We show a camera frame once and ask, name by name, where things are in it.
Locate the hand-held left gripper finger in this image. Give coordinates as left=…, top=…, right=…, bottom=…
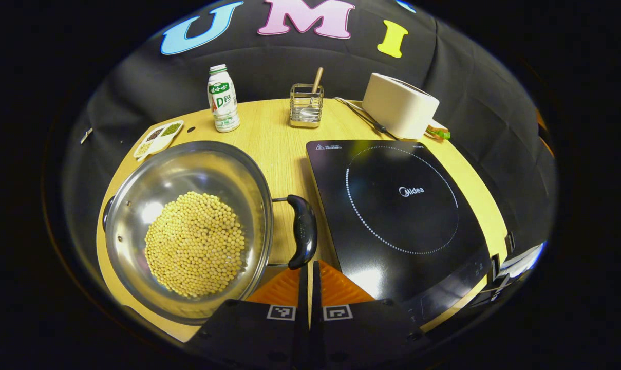
left=310, top=260, right=430, bottom=368
left=187, top=262, right=310, bottom=368

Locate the black induction cooktop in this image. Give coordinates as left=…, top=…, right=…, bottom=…
left=305, top=139, right=493, bottom=325

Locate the pile of yellow soybeans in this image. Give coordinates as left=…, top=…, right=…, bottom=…
left=144, top=191, right=247, bottom=299

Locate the steel pot with black handles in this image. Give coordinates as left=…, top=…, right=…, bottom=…
left=102, top=140, right=318, bottom=325

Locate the sandwich on plate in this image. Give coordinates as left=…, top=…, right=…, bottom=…
left=424, top=121, right=451, bottom=141

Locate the white toaster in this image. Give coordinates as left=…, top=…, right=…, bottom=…
left=362, top=72, right=440, bottom=141

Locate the white divided dish of beans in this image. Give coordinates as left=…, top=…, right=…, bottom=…
left=133, top=120, right=184, bottom=161

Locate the white drink bottle green label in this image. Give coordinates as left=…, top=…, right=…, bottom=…
left=207, top=64, right=241, bottom=133

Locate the toaster power cable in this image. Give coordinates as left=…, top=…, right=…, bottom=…
left=333, top=97, right=398, bottom=140

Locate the wire mesh utensil holder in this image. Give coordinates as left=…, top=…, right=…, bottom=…
left=289, top=83, right=325, bottom=128

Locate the wooden-handled spoon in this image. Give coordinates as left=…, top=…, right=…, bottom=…
left=300, top=67, right=324, bottom=121

